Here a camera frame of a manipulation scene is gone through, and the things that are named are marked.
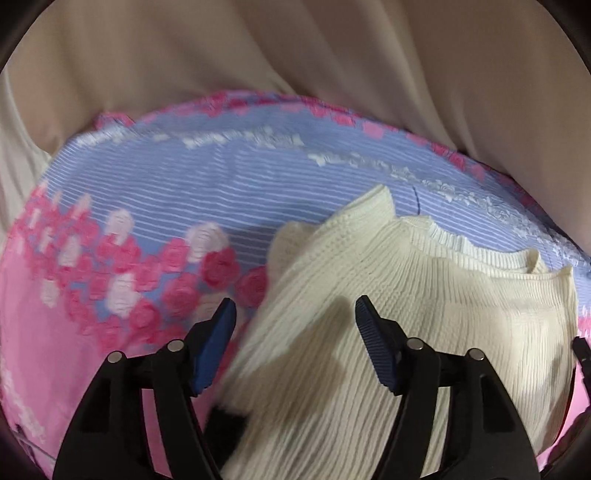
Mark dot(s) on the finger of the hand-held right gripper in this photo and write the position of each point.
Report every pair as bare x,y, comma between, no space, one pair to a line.
583,350

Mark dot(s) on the beige backdrop cloth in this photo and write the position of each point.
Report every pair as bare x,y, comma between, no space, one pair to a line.
277,46

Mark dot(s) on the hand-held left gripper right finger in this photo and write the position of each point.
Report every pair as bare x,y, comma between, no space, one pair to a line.
374,341

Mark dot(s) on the pink and blue floral bedsheet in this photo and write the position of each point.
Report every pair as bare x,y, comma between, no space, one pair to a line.
184,194

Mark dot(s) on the cream ribbed knit sweater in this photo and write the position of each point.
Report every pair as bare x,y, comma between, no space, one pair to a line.
314,369

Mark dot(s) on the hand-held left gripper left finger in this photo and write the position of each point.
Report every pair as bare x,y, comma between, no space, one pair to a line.
214,346

